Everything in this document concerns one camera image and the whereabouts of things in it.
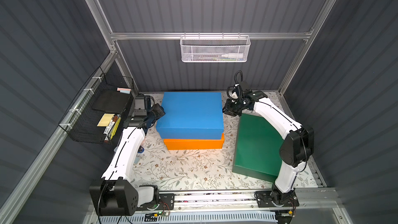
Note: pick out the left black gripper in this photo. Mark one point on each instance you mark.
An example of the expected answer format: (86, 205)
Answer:
(157, 112)

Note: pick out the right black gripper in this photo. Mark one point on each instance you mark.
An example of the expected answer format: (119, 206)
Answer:
(231, 108)

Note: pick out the blue shoebox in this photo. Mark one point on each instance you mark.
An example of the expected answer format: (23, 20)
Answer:
(191, 116)

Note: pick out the orange shoebox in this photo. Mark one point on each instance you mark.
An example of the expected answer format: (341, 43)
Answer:
(180, 144)

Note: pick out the green shoebox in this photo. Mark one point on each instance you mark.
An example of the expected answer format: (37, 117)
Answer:
(257, 147)

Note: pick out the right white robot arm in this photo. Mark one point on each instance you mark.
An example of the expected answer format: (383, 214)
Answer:
(298, 144)

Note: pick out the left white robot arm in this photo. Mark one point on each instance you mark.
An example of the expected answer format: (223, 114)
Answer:
(113, 194)

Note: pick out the pink blue sticky notes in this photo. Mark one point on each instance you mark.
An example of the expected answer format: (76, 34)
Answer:
(124, 90)

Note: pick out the blue stapler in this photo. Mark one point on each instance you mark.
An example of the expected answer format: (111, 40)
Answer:
(141, 149)

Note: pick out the white marker in basket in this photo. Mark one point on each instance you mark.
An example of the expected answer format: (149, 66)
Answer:
(232, 56)

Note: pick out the yellow sticky notepad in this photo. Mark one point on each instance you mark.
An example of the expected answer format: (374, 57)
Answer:
(105, 120)

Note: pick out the floral table mat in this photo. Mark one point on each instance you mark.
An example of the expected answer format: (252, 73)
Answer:
(198, 169)

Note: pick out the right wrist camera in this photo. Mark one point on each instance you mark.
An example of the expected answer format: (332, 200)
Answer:
(239, 91)

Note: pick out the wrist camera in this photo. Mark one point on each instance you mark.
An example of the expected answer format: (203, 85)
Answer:
(239, 91)
(142, 105)

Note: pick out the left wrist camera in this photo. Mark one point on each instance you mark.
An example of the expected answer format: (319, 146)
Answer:
(142, 105)

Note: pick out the black wire wall basket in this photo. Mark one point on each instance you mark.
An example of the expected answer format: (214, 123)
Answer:
(99, 97)

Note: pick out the white wire mesh basket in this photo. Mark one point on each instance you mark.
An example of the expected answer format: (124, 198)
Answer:
(209, 48)

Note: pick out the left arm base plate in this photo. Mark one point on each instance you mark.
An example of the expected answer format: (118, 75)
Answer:
(166, 202)

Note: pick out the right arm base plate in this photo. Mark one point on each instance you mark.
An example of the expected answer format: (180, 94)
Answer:
(273, 198)

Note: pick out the aluminium rail at front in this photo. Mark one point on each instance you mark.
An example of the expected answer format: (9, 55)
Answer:
(242, 199)

